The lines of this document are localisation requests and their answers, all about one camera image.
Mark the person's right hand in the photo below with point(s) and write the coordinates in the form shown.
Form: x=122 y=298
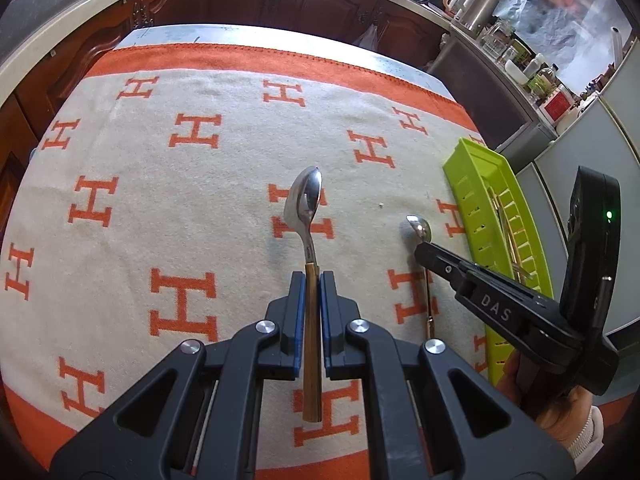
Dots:
x=565 y=412

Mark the glass jar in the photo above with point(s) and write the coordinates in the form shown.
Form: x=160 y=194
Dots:
x=495 y=40

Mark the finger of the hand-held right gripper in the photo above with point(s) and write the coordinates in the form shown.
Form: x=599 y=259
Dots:
x=495 y=307
x=480 y=269

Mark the hanging clear plastic bag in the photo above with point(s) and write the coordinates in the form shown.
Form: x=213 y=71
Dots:
x=365 y=37

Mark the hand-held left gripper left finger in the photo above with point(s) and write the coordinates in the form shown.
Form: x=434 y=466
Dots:
x=298 y=320

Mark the clear plastic wall sheet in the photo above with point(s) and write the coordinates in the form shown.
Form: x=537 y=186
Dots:
x=555 y=15

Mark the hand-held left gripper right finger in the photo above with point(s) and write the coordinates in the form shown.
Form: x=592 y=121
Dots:
x=326 y=320

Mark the clear bottle with green label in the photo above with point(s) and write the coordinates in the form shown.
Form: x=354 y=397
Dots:
x=544 y=80

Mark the small steel spoon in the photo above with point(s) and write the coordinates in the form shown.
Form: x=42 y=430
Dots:
x=420 y=230

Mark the white roll tube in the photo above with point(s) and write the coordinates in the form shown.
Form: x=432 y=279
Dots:
x=616 y=42

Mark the grey cabinet appliance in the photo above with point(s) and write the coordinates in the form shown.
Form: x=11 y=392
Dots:
x=490 y=95

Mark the golden yellow chopstick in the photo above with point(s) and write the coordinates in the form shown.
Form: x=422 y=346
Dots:
x=502 y=220
x=510 y=232

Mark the grey refrigerator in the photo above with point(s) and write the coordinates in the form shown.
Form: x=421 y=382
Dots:
x=565 y=160

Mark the orange and beige printed blanket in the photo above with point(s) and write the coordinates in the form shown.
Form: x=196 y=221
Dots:
x=175 y=210

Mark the white kitchen countertop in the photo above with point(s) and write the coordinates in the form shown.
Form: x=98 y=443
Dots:
x=60 y=35

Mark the white bowl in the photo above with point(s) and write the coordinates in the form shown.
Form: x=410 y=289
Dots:
x=515 y=71

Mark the green plastic utensil tray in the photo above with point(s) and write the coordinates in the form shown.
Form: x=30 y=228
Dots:
x=470 y=195

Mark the jar with red label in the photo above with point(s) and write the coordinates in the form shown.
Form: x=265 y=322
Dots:
x=557 y=105

